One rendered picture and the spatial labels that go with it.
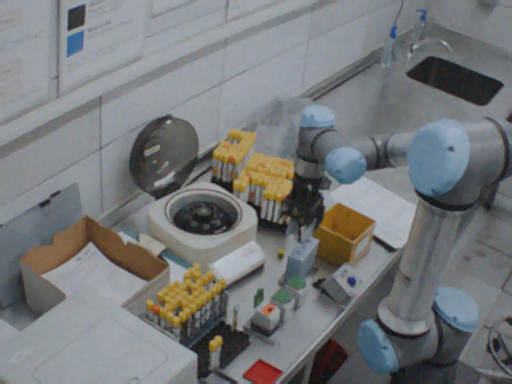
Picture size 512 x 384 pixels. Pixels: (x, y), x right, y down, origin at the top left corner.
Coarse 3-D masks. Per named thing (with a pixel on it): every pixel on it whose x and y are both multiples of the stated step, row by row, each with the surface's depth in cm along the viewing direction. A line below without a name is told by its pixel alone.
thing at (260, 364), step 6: (258, 360) 156; (252, 366) 155; (258, 366) 155; (264, 366) 156; (270, 366) 155; (246, 372) 153; (252, 372) 154; (258, 372) 154; (264, 372) 154; (270, 372) 154; (276, 372) 154; (282, 372) 154; (246, 378) 152; (252, 378) 152; (258, 378) 152; (264, 378) 152; (270, 378) 153; (276, 378) 152
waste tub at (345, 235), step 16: (336, 208) 196; (352, 208) 194; (320, 224) 192; (336, 224) 199; (352, 224) 195; (368, 224) 192; (320, 240) 188; (336, 240) 184; (352, 240) 197; (368, 240) 191; (320, 256) 190; (336, 256) 186; (352, 256) 185
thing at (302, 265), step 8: (312, 240) 180; (296, 248) 177; (304, 248) 177; (312, 248) 178; (288, 256) 175; (296, 256) 174; (304, 256) 175; (312, 256) 181; (288, 264) 176; (296, 264) 175; (304, 264) 176; (312, 264) 184; (288, 272) 177; (296, 272) 176; (304, 272) 179; (312, 272) 184; (280, 280) 180; (288, 280) 178
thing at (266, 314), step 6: (264, 306) 162; (270, 306) 162; (258, 312) 161; (264, 312) 160; (270, 312) 160; (276, 312) 161; (258, 318) 162; (264, 318) 160; (270, 318) 160; (276, 318) 162; (264, 324) 161; (270, 324) 160
